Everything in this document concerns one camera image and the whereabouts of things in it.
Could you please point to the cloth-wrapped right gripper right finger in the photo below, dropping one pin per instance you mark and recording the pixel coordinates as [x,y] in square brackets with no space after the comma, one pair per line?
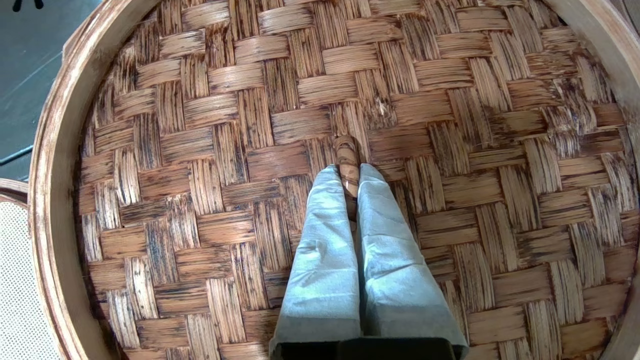
[395,280]

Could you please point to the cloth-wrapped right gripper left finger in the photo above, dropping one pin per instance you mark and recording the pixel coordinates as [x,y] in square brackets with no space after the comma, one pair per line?
[325,260]

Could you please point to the woven bamboo steamer lid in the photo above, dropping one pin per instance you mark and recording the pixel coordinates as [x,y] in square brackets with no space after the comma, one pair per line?
[200,150]

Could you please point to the bamboo steamer with white liner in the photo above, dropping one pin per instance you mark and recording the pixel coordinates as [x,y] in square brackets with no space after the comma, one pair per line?
[20,300]

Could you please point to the dark-rimmed open bamboo steamer basket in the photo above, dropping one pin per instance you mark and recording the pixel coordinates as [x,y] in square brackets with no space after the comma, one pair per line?
[10,190]

